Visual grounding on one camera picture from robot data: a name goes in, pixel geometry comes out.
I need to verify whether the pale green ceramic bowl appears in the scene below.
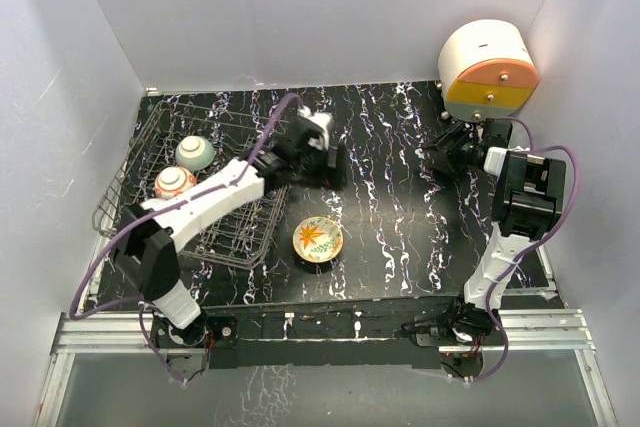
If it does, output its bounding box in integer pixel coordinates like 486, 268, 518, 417
175, 136, 215, 172

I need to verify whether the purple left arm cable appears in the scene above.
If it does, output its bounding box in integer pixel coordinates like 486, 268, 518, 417
68, 92, 304, 386

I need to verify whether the orange leaf patterned bowl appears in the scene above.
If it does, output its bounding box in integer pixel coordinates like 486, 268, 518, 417
154, 166, 197, 199

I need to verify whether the grey wire dish rack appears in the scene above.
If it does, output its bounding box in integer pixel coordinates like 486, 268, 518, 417
92, 100, 288, 269

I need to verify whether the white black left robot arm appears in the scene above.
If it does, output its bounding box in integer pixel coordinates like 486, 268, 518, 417
109, 106, 346, 346

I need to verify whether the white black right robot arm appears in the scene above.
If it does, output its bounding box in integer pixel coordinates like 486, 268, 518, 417
398, 117, 566, 351

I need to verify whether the white round drawer cabinet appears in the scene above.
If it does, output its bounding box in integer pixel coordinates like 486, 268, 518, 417
438, 19, 539, 123

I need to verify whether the aluminium frame rail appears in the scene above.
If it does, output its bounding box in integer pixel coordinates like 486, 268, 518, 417
36, 298, 617, 426

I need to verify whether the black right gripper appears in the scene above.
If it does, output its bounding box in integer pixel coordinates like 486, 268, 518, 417
422, 123, 482, 179

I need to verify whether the yellow star patterned bowl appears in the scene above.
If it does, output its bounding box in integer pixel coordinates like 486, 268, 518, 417
292, 216, 344, 264

